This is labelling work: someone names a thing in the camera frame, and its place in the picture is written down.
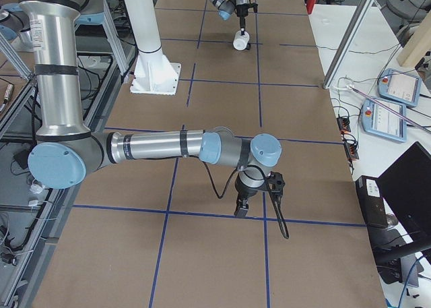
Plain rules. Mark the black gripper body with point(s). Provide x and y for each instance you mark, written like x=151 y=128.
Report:
x=244 y=192
x=242 y=9

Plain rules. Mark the white smiley mug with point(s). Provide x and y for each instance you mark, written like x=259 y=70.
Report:
x=241 y=42

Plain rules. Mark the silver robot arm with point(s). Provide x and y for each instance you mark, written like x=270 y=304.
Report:
x=227 y=7
x=71 y=142

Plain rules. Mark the orange connector block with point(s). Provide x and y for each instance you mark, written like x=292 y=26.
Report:
x=344 y=124
x=351 y=150

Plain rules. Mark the black computer box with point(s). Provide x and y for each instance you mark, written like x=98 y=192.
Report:
x=371 y=202

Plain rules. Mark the near teach pendant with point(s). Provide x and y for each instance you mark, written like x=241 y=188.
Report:
x=377 y=120

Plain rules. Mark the teach pendant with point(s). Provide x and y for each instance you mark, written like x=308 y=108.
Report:
x=377 y=120
x=400 y=87

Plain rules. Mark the black monitor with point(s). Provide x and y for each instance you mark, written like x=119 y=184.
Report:
x=405 y=186

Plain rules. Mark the silver reacher stick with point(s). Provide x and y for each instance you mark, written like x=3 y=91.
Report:
x=376 y=101

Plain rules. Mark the far teach pendant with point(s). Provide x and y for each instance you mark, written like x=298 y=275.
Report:
x=400 y=87

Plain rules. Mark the wooden beam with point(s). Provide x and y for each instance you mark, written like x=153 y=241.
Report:
x=417 y=45

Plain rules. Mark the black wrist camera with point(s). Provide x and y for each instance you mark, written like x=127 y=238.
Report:
x=253 y=6
x=276 y=184

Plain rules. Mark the white pedestal column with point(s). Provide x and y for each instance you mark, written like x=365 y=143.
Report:
x=153 y=73

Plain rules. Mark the aluminium frame post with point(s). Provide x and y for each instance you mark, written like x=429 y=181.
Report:
x=350 y=33

